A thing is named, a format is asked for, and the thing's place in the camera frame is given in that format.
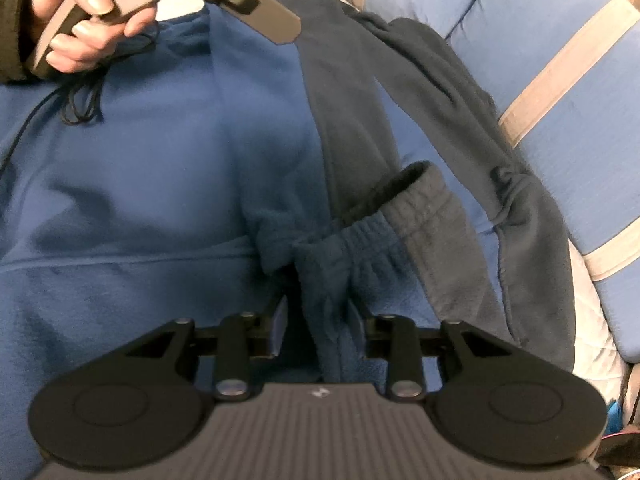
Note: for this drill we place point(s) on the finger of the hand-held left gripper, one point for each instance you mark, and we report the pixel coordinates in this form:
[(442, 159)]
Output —
[(265, 15)]

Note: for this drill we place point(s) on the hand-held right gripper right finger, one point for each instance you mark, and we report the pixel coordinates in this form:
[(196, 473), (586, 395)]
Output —
[(397, 340)]

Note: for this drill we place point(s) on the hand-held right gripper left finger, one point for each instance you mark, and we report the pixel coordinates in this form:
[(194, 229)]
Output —
[(279, 332)]

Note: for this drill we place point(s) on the blue and grey fleece jacket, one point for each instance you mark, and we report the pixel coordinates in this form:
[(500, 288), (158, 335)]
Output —
[(150, 160)]

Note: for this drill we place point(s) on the person's left forearm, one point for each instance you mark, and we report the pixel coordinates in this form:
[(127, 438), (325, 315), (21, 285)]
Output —
[(12, 20)]

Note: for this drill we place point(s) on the small blue cloth piece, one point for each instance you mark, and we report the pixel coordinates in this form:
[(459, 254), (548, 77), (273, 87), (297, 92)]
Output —
[(616, 412)]

